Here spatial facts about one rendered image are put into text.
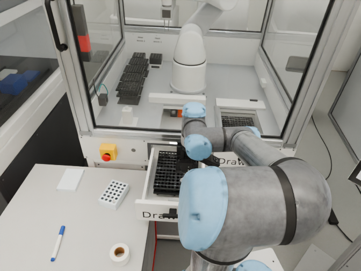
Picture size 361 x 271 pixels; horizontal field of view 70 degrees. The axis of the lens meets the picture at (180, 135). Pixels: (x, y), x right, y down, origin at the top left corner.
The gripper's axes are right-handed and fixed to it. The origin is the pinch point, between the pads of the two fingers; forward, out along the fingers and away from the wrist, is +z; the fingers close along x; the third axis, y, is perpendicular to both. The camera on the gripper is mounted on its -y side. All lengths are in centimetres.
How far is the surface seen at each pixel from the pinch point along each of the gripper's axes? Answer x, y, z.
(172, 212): 12.7, 7.4, 2.8
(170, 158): -16.3, 10.3, 3.2
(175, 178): -4.9, 7.4, 3.5
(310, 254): -23, -85, 90
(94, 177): -15, 47, 17
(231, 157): -21.3, -18.3, 4.6
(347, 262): 0, -84, 54
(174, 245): -24, 7, 93
